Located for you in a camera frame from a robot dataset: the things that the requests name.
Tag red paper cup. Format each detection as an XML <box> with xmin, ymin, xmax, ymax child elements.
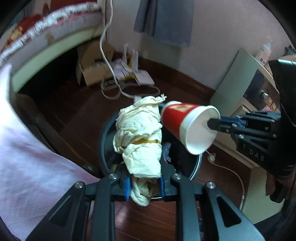
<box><xmin>161</xmin><ymin>101</ymin><xmax>220</xmax><ymax>155</ymax></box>

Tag yellowish cloth wad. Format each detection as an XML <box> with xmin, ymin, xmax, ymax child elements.
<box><xmin>113</xmin><ymin>94</ymin><xmax>166</xmax><ymax>206</ymax></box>

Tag black trash bucket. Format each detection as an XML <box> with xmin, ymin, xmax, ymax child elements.
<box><xmin>97</xmin><ymin>111</ymin><xmax>203</xmax><ymax>200</ymax></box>

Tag person's right hand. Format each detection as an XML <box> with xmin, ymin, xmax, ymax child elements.
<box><xmin>265</xmin><ymin>173</ymin><xmax>288</xmax><ymax>198</ymax></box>

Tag beige bedside cabinet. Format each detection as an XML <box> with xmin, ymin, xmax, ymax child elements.
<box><xmin>209</xmin><ymin>49</ymin><xmax>287</xmax><ymax>210</ymax></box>

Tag white lotion pump bottle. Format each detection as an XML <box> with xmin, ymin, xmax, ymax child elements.
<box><xmin>255</xmin><ymin>36</ymin><xmax>272</xmax><ymax>66</ymax></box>

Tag white wifi router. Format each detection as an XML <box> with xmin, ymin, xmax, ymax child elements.
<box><xmin>113</xmin><ymin>44</ymin><xmax>154</xmax><ymax>86</ymax></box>

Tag grey curtain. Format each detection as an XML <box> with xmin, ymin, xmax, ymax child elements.
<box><xmin>134</xmin><ymin>0</ymin><xmax>195</xmax><ymax>47</ymax></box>

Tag cardboard box on floor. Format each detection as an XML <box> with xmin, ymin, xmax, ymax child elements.
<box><xmin>76</xmin><ymin>40</ymin><xmax>112</xmax><ymax>86</ymax></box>

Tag bed with floral mattress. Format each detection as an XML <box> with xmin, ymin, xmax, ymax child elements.
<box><xmin>1</xmin><ymin>1</ymin><xmax>106</xmax><ymax>92</ymax></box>

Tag red patterned blanket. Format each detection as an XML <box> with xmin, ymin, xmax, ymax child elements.
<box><xmin>1</xmin><ymin>14</ymin><xmax>43</xmax><ymax>52</ymax></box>

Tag white power cable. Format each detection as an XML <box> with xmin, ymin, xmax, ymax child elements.
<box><xmin>99</xmin><ymin>0</ymin><xmax>162</xmax><ymax>100</ymax></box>

